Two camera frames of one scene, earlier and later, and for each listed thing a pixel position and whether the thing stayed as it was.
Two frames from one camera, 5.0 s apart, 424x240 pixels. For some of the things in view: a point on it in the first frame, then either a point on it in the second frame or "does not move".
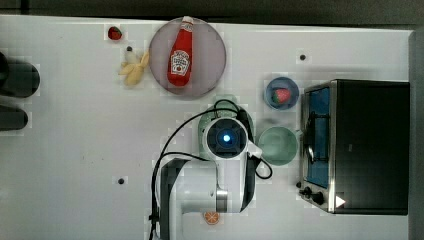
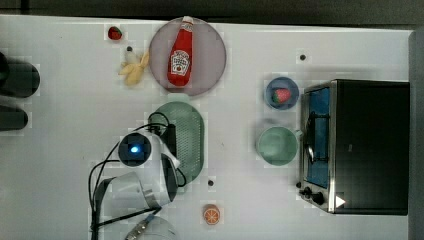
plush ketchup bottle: [179, 63] does not move
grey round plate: [208, 55] does not move
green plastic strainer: [224, 105] → [190, 137]
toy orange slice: [212, 217] does not move
